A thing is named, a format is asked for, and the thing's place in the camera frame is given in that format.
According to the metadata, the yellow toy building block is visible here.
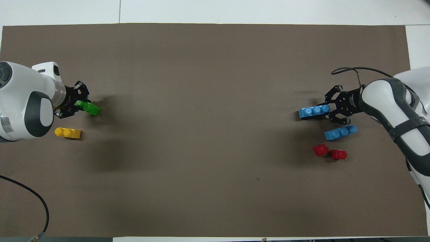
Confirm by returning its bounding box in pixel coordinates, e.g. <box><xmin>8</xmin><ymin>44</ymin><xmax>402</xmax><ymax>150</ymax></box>
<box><xmin>55</xmin><ymin>127</ymin><xmax>81</xmax><ymax>139</ymax></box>

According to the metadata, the black cable with metal plug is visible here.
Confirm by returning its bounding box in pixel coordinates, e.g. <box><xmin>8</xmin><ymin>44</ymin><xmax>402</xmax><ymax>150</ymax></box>
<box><xmin>0</xmin><ymin>175</ymin><xmax>50</xmax><ymax>242</ymax></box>

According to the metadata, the brown table mat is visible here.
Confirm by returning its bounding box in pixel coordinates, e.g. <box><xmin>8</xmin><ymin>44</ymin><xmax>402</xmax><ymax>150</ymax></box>
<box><xmin>0</xmin><ymin>23</ymin><xmax>429</xmax><ymax>238</ymax></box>

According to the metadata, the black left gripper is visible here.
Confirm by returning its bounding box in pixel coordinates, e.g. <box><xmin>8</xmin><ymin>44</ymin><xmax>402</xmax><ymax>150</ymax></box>
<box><xmin>54</xmin><ymin>81</ymin><xmax>90</xmax><ymax>119</ymax></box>

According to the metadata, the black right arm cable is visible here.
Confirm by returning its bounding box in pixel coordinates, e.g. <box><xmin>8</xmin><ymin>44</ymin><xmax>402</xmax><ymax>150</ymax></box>
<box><xmin>331</xmin><ymin>67</ymin><xmax>394</xmax><ymax>87</ymax></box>

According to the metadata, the green toy building block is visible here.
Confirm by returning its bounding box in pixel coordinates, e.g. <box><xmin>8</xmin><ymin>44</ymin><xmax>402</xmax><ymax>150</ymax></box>
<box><xmin>76</xmin><ymin>100</ymin><xmax>101</xmax><ymax>116</ymax></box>

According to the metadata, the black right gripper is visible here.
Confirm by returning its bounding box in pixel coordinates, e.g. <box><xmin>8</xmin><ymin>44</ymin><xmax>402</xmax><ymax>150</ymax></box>
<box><xmin>324</xmin><ymin>85</ymin><xmax>365</xmax><ymax>125</ymax></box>

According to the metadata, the blue toy building block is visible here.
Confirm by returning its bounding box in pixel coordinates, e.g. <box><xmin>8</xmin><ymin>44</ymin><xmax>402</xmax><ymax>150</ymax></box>
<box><xmin>299</xmin><ymin>105</ymin><xmax>331</xmax><ymax>119</ymax></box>
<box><xmin>324</xmin><ymin>125</ymin><xmax>357</xmax><ymax>141</ymax></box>

